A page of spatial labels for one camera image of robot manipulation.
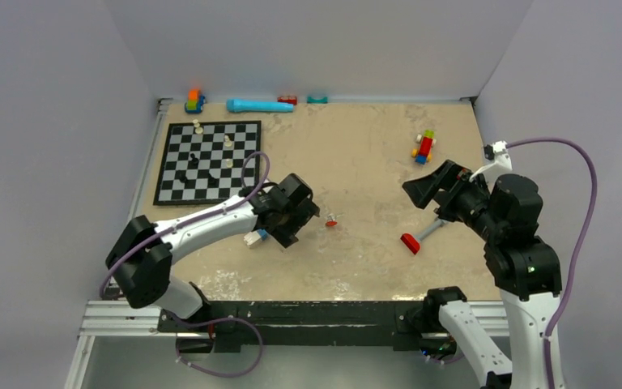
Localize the white blue brick block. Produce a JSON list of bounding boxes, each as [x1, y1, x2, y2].
[[243, 229, 269, 249]]

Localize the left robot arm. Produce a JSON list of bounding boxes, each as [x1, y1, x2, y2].
[[105, 173, 320, 331]]

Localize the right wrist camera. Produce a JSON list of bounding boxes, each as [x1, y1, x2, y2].
[[469, 141, 513, 184]]

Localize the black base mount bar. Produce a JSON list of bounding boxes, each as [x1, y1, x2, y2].
[[158, 301, 435, 353]]

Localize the colourful brick toy car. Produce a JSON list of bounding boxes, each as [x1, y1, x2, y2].
[[411, 130, 437, 165]]

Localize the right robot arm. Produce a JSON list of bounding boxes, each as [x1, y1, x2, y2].
[[402, 160, 564, 388]]

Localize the black chess pawn upper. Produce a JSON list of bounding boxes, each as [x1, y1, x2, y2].
[[189, 153, 199, 169]]

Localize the teal arch brick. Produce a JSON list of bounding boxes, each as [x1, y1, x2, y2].
[[306, 95, 329, 105]]

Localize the white chess pawn top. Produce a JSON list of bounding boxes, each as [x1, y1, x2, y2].
[[192, 119, 203, 135]]

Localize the black white chessboard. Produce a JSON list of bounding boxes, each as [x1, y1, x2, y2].
[[153, 121, 262, 206]]

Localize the black chess piece right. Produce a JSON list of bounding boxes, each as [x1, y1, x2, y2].
[[207, 173, 219, 187]]

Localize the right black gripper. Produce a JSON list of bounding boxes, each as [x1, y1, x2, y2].
[[403, 156, 504, 239]]

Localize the orange green blue brick toy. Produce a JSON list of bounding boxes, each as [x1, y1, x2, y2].
[[184, 88, 206, 114]]

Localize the red brick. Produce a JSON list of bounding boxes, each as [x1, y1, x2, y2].
[[277, 95, 298, 105]]

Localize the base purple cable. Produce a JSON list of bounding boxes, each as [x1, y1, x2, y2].
[[173, 315, 265, 379]]

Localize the black chess piece left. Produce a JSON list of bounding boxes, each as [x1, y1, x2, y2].
[[175, 170, 189, 184]]

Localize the black chess piece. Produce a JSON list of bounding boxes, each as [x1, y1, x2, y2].
[[175, 170, 189, 184], [207, 173, 219, 187]]

